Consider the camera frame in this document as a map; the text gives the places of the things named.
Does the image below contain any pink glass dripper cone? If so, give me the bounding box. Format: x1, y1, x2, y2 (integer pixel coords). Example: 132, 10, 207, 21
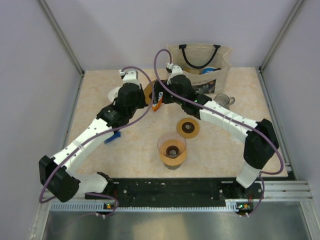
157, 132, 187, 166

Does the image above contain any large wooden dripper ring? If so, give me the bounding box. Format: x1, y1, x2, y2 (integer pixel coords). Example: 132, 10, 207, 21
159, 139, 188, 166

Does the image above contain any brown paper coffee filter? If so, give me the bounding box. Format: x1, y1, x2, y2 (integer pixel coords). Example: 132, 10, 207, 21
143, 81, 155, 105

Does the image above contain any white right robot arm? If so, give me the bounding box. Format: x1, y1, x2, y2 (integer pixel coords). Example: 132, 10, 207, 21
153, 74, 279, 198

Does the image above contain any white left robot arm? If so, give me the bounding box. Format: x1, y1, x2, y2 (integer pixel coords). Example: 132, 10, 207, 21
39, 83, 147, 203

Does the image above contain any blue ribbed dripper cone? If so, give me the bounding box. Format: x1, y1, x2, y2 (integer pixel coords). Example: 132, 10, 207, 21
104, 131, 122, 144

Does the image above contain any wrapped white paper roll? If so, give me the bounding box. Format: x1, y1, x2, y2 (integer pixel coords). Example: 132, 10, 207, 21
107, 87, 120, 103

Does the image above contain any orange Fox's candy bag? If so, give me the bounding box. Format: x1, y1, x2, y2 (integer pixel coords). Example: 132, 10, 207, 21
152, 91, 163, 112

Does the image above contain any beige floral tote bag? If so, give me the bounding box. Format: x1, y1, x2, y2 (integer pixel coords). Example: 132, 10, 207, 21
167, 43, 233, 94

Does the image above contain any grey ribbed glass mug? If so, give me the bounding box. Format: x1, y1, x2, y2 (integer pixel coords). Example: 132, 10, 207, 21
213, 93, 236, 110

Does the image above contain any white paper sheet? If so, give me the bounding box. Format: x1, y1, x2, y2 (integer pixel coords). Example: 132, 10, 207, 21
229, 134, 247, 144

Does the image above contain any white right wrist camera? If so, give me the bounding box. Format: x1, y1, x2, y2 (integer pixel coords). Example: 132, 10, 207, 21
166, 63, 183, 85

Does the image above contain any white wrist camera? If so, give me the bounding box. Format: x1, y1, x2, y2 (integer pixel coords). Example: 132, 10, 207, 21
166, 63, 183, 85
119, 69, 140, 87

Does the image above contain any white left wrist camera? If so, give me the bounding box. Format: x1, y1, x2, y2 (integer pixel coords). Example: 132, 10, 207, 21
119, 69, 140, 87

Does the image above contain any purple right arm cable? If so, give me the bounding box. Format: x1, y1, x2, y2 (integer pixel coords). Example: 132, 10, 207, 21
152, 49, 285, 217

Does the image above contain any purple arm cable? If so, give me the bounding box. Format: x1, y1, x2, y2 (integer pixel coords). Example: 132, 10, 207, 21
152, 49, 285, 217
38, 65, 155, 216

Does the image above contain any small wooden dripper ring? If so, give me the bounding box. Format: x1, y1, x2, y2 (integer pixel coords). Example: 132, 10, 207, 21
176, 117, 201, 139

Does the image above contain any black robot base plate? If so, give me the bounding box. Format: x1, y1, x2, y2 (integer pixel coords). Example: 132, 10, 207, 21
101, 177, 262, 208

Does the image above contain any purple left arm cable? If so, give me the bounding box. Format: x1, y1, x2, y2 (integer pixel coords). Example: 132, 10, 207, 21
38, 65, 155, 216

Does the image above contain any grey slotted cable duct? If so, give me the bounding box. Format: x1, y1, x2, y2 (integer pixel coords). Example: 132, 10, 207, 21
51, 198, 255, 213

